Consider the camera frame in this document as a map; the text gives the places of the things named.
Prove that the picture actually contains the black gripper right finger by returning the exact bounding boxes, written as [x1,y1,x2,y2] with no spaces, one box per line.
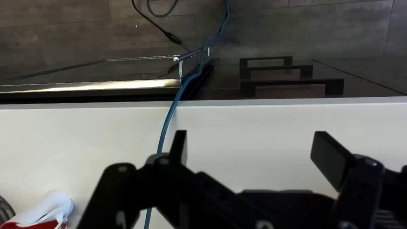
[310,131,407,229]

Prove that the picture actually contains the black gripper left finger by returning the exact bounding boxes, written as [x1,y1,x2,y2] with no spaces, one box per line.
[76,130,237,229]

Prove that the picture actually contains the dark cabinet drawer fronts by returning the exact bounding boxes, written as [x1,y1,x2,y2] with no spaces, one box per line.
[239,56,344,98]

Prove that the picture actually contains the blue cable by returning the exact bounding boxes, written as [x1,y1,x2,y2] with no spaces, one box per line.
[142,0,232,229]

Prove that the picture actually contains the black cable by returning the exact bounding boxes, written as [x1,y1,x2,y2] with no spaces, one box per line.
[131,0,192,54]

